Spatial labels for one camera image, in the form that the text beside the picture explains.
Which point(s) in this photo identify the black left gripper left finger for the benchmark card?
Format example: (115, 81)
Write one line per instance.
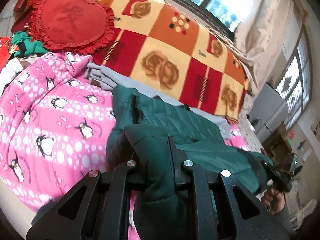
(97, 207)

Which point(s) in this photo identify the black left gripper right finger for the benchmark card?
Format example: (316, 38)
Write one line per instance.
(218, 205)

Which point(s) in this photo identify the dark green quilted jacket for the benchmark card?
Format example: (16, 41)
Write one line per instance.
(161, 136)

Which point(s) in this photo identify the person's right hand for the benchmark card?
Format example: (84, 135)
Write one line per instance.
(273, 200)

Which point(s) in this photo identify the pink penguin quilt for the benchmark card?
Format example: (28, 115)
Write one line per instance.
(54, 129)

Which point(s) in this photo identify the grey sweatshirt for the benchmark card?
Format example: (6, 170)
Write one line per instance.
(108, 79)

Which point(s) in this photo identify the beige curtain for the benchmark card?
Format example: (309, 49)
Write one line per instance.
(260, 37)

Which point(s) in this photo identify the red orange rose blanket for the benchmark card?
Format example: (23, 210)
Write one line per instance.
(162, 47)

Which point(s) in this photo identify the green cloth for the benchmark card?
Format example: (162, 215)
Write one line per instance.
(26, 45)

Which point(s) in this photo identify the red heart-shaped pillow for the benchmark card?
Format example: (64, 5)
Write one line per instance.
(76, 26)

